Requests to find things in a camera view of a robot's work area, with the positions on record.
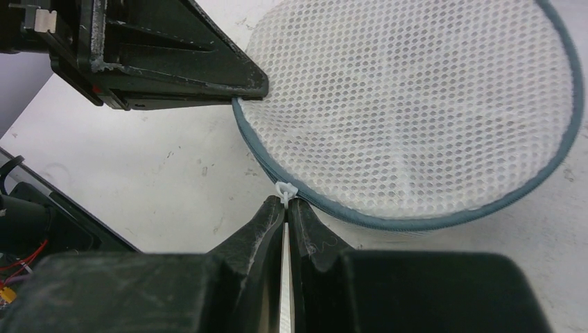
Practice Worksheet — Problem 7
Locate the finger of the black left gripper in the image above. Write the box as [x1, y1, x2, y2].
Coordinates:
[77, 1, 269, 110]

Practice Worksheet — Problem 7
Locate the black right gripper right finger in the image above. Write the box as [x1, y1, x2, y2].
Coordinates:
[287, 199, 551, 332]

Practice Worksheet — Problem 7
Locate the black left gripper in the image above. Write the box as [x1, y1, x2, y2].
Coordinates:
[1, 1, 103, 106]

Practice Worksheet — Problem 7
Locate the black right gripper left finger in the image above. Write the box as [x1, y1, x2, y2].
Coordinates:
[1, 196, 286, 332]

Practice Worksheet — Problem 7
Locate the white zipper pull tab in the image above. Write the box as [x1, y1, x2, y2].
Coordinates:
[275, 182, 299, 210]

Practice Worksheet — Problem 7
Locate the white mesh laundry bag blue zipper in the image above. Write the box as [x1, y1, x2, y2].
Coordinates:
[232, 1, 585, 232]

